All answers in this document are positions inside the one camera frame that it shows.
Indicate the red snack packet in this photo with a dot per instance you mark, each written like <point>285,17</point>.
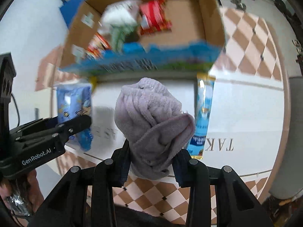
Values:
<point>153,17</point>

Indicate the blue wet wipes pack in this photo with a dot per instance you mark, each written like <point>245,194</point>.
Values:
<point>73,101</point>

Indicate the long blue snack stick pack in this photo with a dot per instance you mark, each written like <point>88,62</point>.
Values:
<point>205,88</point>

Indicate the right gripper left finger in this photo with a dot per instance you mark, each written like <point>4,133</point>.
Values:
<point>112,172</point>

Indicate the white folded cloth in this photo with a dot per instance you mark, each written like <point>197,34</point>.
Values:
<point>118,14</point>

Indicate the orange cartoon snack packet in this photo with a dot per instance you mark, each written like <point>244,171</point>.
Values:
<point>97,47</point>

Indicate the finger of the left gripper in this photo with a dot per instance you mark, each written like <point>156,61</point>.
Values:
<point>75,125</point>

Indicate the chrome dumbbell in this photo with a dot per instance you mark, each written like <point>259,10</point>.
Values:
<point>239,5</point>

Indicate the blue folded mat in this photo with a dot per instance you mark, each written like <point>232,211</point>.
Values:
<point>69,9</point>

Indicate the green snack packet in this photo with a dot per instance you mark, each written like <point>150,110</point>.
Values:
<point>121,35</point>

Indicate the open cardboard box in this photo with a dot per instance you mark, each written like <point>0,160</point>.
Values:
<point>194,42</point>

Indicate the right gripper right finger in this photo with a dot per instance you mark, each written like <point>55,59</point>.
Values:
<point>192,173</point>

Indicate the operator left hand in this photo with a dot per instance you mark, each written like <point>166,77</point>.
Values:
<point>22,197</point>

